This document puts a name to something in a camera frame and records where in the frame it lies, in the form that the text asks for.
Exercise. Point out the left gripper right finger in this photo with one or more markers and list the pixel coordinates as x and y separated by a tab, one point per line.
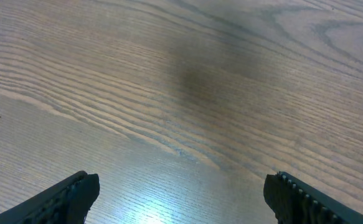
295	202

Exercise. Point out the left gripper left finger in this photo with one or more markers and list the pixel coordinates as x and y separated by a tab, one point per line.
67	202

